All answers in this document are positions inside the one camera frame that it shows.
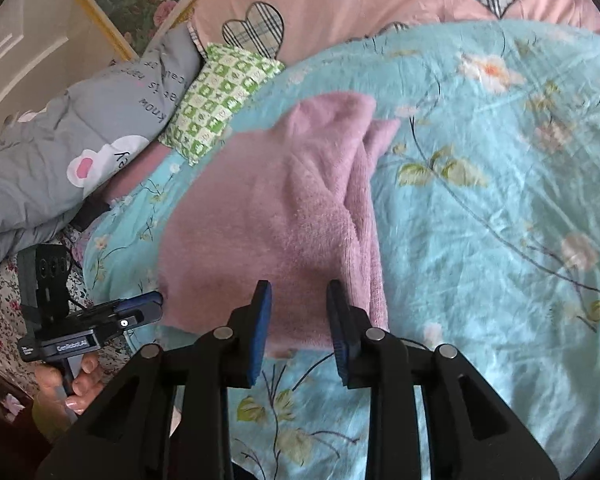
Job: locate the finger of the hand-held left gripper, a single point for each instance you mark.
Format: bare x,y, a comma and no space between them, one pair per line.
135,321
142,301

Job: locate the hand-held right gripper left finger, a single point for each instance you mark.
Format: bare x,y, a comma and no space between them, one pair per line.
261,330

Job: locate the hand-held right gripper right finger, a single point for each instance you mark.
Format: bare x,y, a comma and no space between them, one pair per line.
337,330

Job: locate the mauve fleece garment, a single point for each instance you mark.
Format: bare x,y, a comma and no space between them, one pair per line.
270,210

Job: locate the person's left hand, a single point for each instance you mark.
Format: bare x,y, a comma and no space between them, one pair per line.
87,385

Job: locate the white floral bed sheet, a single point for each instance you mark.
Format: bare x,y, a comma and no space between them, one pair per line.
0,305

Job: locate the dark cloth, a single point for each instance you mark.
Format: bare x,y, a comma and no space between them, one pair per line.
92,212

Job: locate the grey printed comforter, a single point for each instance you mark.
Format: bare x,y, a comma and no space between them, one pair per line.
55,170

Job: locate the dark pink pillow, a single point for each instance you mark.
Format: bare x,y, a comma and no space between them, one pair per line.
135,175

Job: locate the teal floral blanket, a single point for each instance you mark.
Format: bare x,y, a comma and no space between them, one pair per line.
480,260

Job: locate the white panelled door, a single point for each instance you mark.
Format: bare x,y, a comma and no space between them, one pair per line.
20,75

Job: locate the green checkered pillow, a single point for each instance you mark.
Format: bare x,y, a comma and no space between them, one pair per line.
215,95

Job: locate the pink quilt with plaid hearts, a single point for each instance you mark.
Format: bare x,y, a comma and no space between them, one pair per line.
380,0

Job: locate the dark wooden bed frame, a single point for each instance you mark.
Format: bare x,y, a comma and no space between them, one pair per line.
5,430

